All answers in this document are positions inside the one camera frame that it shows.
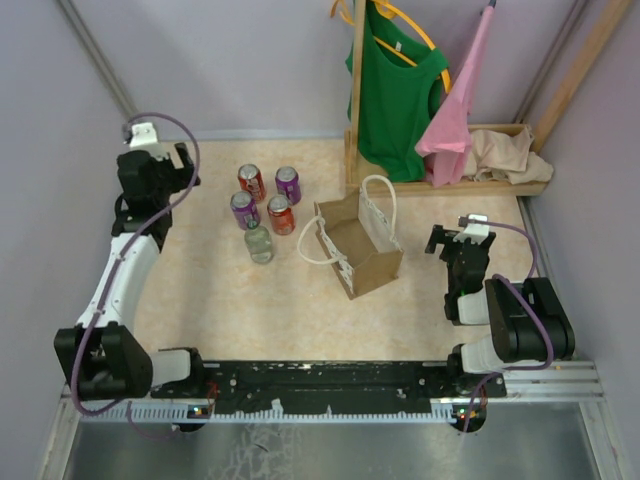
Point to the red cola can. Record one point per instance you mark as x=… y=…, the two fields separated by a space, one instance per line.
x=251 y=181

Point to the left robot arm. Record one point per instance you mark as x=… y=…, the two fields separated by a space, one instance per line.
x=100 y=357

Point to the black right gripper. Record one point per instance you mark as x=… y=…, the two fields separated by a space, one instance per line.
x=453 y=243

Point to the brown canvas tote bag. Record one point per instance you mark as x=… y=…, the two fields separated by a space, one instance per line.
x=358 y=239

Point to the beige crumpled cloth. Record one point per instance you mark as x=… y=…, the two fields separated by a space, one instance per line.
x=497 y=156

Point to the aluminium rail frame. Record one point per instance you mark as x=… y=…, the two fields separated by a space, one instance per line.
x=564 y=379

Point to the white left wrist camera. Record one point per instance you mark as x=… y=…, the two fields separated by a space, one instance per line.
x=142 y=137

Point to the purple soda can front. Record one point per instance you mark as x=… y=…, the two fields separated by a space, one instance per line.
x=244 y=209

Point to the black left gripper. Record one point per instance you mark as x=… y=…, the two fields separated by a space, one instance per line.
x=180 y=175

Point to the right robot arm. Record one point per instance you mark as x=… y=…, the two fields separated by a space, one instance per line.
x=528 y=326

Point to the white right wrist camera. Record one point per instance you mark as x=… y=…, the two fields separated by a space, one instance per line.
x=474 y=227

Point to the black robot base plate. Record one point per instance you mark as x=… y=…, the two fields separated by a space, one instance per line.
x=308 y=387

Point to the wooden clothes rack frame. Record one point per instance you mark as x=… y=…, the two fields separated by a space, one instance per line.
x=357 y=168

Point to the green tank top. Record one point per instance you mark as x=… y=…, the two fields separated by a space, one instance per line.
x=398 y=101

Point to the white cable duct strip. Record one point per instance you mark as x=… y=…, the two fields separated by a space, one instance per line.
x=157 y=411

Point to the yellow clothes hanger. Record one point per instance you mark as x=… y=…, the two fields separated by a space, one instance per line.
x=389 y=11

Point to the green glass bottle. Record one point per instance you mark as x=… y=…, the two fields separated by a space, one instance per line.
x=258 y=242

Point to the red soda can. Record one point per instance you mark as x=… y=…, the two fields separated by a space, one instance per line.
x=281 y=215

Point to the purple soda can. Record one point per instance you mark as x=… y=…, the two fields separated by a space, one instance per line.
x=244 y=209
x=287 y=184

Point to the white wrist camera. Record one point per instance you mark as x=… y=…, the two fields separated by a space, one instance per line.
x=142 y=137
x=474 y=227

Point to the pink shirt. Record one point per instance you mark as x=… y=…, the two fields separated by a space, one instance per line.
x=446 y=143

